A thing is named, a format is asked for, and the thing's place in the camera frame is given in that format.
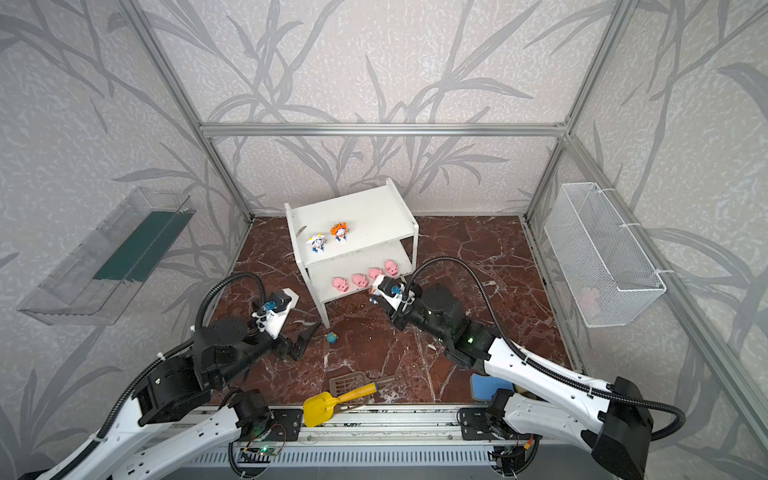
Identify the white blue small figurine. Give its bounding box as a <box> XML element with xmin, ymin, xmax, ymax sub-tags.
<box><xmin>307</xmin><ymin>233</ymin><xmax>326</xmax><ymax>253</ymax></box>

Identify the brown slotted spatula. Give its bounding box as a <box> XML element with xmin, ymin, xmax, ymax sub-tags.
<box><xmin>329</xmin><ymin>371</ymin><xmax>403</xmax><ymax>397</ymax></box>

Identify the orange blue cat figurine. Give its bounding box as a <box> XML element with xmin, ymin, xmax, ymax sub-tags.
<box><xmin>330</xmin><ymin>222</ymin><xmax>348</xmax><ymax>242</ymax></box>

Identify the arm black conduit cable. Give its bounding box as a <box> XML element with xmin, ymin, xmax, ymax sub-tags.
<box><xmin>47</xmin><ymin>271</ymin><xmax>268</xmax><ymax>480</ymax></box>
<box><xmin>403</xmin><ymin>256</ymin><xmax>687</xmax><ymax>442</ymax></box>

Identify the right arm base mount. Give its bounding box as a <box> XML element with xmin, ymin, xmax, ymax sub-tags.
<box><xmin>456</xmin><ymin>407</ymin><xmax>541</xmax><ymax>442</ymax></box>

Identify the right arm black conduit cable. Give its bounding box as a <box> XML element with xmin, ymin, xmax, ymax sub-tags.
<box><xmin>403</xmin><ymin>256</ymin><xmax>687</xmax><ymax>442</ymax></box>

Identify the pink pig toy pair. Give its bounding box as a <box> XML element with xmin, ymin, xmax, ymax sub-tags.
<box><xmin>352</xmin><ymin>273</ymin><xmax>370</xmax><ymax>289</ymax></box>
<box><xmin>332</xmin><ymin>277</ymin><xmax>350</xmax><ymax>293</ymax></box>

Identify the yellow toy shovel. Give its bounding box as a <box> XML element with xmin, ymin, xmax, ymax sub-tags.
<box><xmin>302</xmin><ymin>382</ymin><xmax>377</xmax><ymax>428</ymax></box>

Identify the green circuit board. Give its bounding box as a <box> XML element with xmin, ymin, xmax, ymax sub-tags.
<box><xmin>238</xmin><ymin>445</ymin><xmax>283</xmax><ymax>464</ymax></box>

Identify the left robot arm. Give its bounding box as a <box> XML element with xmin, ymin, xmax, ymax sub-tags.
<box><xmin>27</xmin><ymin>318</ymin><xmax>317</xmax><ymax>479</ymax></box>

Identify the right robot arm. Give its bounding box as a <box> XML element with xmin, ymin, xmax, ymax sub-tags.
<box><xmin>370</xmin><ymin>277</ymin><xmax>653</xmax><ymax>479</ymax></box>

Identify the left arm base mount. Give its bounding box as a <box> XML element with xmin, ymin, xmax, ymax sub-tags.
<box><xmin>226</xmin><ymin>390</ymin><xmax>303</xmax><ymax>443</ymax></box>

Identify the white two-tier shelf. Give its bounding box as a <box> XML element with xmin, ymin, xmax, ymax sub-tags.
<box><xmin>284</xmin><ymin>178</ymin><xmax>419</xmax><ymax>327</ymax></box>

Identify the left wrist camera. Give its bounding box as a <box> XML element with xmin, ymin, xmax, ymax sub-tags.
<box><xmin>251</xmin><ymin>288</ymin><xmax>299</xmax><ymax>340</ymax></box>

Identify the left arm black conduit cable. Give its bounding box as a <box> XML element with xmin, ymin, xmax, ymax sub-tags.
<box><xmin>47</xmin><ymin>271</ymin><xmax>268</xmax><ymax>480</ymax></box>

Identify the pink toy in basket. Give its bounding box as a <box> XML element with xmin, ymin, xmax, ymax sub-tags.
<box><xmin>576</xmin><ymin>287</ymin><xmax>601</xmax><ymax>321</ymax></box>

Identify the white wire mesh basket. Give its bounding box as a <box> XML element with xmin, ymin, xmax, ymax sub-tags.
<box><xmin>544</xmin><ymin>182</ymin><xmax>667</xmax><ymax>328</ymax></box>

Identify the clear plastic wall bin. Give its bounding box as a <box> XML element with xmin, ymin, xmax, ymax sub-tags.
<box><xmin>18</xmin><ymin>187</ymin><xmax>196</xmax><ymax>326</ymax></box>

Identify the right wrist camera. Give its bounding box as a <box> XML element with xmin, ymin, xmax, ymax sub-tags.
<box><xmin>369</xmin><ymin>275</ymin><xmax>415</xmax><ymax>316</ymax></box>

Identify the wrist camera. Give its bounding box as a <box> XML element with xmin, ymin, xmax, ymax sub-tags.
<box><xmin>369</xmin><ymin>275</ymin><xmax>415</xmax><ymax>316</ymax></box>
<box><xmin>251</xmin><ymin>288</ymin><xmax>299</xmax><ymax>340</ymax></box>

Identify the aluminium front rail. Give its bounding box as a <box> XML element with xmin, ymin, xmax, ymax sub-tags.
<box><xmin>143</xmin><ymin>403</ymin><xmax>631</xmax><ymax>448</ymax></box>

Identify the blue sponge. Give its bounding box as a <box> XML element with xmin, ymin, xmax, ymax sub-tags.
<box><xmin>470</xmin><ymin>373</ymin><xmax>514</xmax><ymax>402</ymax></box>

